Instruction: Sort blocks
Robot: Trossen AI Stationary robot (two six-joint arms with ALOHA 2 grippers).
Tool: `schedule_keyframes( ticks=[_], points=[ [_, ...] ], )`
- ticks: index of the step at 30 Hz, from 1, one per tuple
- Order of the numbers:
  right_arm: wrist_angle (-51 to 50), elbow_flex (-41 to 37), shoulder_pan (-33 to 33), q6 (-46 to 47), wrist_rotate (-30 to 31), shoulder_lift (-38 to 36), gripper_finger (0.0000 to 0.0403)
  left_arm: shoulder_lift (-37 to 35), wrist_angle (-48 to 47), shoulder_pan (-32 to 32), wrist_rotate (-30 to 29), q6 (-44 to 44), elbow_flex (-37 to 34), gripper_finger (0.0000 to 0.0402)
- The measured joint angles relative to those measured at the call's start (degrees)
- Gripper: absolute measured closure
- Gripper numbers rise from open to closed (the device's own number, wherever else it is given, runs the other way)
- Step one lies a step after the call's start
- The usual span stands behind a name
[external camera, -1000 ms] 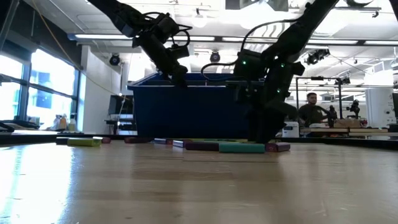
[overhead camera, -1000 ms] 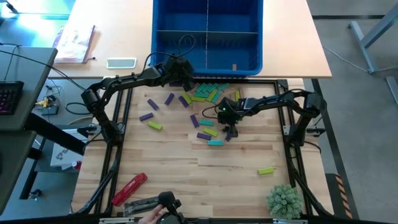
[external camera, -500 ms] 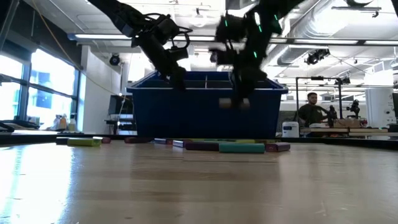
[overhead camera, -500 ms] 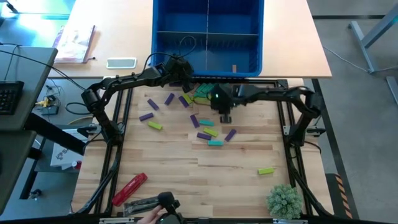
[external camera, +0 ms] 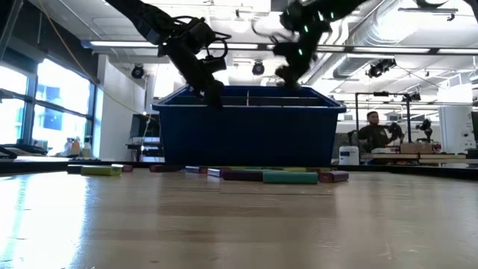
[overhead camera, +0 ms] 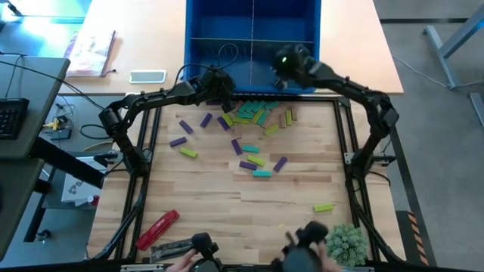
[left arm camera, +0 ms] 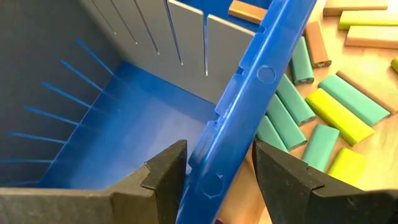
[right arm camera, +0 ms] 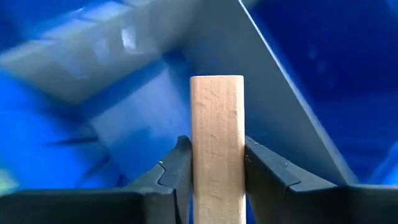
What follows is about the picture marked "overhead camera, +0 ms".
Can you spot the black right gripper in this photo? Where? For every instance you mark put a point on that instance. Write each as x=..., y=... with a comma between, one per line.
x=307, y=70

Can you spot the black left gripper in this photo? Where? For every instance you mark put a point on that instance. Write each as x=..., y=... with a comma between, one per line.
x=221, y=85

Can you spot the green wooden block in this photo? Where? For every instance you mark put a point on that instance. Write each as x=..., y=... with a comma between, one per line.
x=272, y=130
x=256, y=160
x=323, y=208
x=288, y=117
x=227, y=119
x=188, y=152
x=257, y=116
x=241, y=120

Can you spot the natural wooden block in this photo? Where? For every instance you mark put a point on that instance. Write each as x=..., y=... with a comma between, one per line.
x=294, y=113
x=237, y=131
x=273, y=118
x=282, y=121

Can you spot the blue plastic bin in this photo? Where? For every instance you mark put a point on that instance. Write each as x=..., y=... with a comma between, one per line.
x=219, y=60

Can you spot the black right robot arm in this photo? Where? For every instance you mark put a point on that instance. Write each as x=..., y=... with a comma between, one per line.
x=351, y=88

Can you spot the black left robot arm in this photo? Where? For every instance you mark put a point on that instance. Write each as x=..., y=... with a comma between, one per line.
x=159, y=99

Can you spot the white-framed smartphone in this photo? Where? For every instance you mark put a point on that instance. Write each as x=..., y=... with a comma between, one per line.
x=147, y=76

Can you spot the grey metal stand leg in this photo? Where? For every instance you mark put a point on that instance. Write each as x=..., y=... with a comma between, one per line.
x=441, y=56

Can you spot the person's left hand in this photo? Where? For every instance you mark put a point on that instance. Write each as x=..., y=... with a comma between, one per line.
x=181, y=264

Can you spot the red capped can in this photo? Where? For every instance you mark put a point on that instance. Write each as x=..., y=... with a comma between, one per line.
x=93, y=200

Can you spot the black small box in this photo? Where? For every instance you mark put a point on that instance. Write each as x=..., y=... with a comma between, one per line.
x=62, y=134

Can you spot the green artificial plant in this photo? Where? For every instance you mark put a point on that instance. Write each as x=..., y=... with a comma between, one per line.
x=346, y=245

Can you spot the yellow connector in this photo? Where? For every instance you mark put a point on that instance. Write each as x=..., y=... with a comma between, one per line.
x=56, y=124

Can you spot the black desk beam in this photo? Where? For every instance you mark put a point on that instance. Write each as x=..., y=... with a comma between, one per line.
x=64, y=164

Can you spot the grey side desk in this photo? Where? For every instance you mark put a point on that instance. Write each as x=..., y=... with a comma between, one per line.
x=41, y=87

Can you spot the black keyboard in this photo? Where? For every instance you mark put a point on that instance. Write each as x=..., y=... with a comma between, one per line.
x=13, y=119

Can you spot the black caster wheel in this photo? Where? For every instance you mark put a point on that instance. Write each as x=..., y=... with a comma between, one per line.
x=42, y=236

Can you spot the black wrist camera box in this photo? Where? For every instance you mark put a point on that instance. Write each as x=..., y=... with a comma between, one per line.
x=289, y=56
x=196, y=85

